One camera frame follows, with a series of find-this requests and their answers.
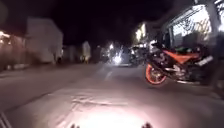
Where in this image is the vehicle with headlight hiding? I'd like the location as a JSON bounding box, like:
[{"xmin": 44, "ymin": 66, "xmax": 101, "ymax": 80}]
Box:
[{"xmin": 111, "ymin": 45, "xmax": 134, "ymax": 67}]

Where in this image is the grey asphalt road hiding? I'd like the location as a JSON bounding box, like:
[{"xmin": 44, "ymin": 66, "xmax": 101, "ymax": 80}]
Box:
[{"xmin": 0, "ymin": 62, "xmax": 224, "ymax": 128}]

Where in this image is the distant lit building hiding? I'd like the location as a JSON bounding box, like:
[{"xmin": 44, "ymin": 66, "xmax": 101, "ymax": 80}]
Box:
[{"xmin": 133, "ymin": 21, "xmax": 161, "ymax": 48}]

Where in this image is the orange motorcycle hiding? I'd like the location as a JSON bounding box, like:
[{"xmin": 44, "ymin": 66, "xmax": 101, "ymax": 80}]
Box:
[{"xmin": 144, "ymin": 41, "xmax": 214, "ymax": 86}]

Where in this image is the robot's own part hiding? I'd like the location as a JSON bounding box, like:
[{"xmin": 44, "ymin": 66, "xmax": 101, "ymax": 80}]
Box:
[
  {"xmin": 69, "ymin": 123, "xmax": 81, "ymax": 128},
  {"xmin": 141, "ymin": 122, "xmax": 153, "ymax": 128}
]

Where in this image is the pale building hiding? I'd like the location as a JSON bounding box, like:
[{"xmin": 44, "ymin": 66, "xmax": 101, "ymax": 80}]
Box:
[{"xmin": 25, "ymin": 17, "xmax": 64, "ymax": 66}]

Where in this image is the building with lit front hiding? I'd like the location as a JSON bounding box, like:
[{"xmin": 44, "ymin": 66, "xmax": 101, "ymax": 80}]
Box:
[{"xmin": 0, "ymin": 29, "xmax": 28, "ymax": 72}]

